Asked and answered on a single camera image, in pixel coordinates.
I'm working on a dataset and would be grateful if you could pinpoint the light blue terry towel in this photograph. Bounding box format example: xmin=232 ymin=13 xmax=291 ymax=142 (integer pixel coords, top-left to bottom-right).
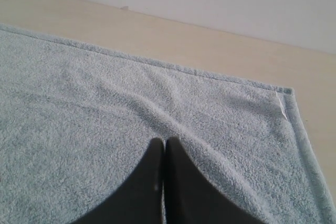
xmin=1 ymin=24 xmax=335 ymax=223

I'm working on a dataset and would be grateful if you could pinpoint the white towel care label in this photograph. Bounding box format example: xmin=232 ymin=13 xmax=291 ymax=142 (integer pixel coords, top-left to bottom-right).
xmin=275 ymin=92 xmax=288 ymax=120

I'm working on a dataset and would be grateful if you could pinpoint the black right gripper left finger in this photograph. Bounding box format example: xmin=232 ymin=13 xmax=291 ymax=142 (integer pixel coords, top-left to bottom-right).
xmin=73 ymin=138 xmax=164 ymax=223

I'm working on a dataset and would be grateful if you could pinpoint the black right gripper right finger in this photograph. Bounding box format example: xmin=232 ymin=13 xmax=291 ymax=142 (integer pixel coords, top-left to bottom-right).
xmin=164 ymin=137 xmax=262 ymax=223

